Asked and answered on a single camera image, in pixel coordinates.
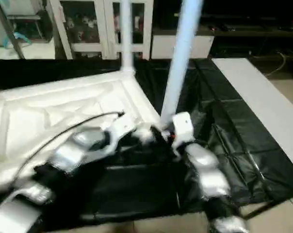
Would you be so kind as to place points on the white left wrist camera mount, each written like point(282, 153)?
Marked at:
point(121, 128)

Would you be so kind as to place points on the white glass door cabinet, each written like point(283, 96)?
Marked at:
point(88, 26)

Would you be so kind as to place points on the white plastic table top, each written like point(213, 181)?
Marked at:
point(44, 116)

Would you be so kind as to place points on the white side board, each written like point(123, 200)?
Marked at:
point(263, 102)

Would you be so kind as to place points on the white drawer unit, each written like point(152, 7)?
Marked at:
point(161, 47)

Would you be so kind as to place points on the teal small stool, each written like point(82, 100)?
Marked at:
point(16, 40)

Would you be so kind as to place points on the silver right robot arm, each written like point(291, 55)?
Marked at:
point(207, 174)

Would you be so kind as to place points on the black plastic mat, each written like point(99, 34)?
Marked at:
point(137, 189)

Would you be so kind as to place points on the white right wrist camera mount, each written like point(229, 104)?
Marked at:
point(182, 127)

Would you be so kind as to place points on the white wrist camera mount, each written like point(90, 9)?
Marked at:
point(121, 128)
point(182, 127)

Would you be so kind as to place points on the black metal table leg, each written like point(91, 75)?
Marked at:
point(259, 209)

